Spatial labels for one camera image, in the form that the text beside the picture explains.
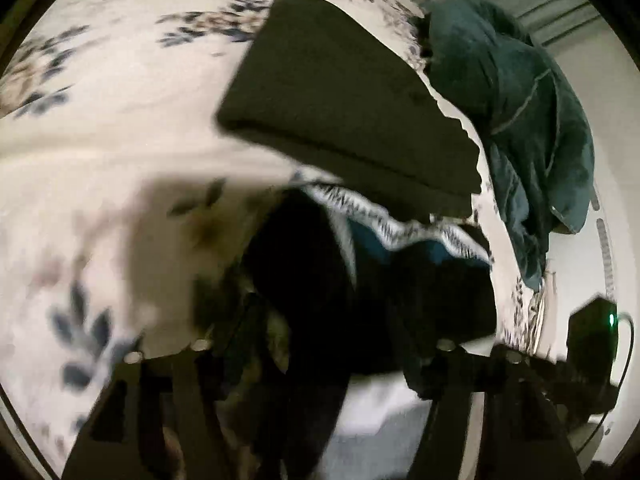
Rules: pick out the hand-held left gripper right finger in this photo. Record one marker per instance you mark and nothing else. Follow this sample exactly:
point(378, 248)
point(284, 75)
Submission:
point(452, 367)

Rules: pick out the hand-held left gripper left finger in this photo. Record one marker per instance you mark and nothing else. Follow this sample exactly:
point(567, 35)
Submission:
point(227, 330)

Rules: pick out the black garment with patterned band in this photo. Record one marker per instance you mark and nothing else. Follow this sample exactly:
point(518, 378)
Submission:
point(310, 280)

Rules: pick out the white appliance with vent slots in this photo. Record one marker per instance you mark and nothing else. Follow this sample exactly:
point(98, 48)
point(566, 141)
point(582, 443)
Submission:
point(607, 160)

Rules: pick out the white floral bed sheet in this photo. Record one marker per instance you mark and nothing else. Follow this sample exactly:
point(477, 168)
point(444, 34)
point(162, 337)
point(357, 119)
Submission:
point(115, 160)

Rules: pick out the teal jacket with light piping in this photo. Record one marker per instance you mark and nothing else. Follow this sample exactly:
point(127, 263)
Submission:
point(515, 110)

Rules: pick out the folded dark olive cloth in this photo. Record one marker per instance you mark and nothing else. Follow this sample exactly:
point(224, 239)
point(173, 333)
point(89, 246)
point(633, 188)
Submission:
point(345, 105)

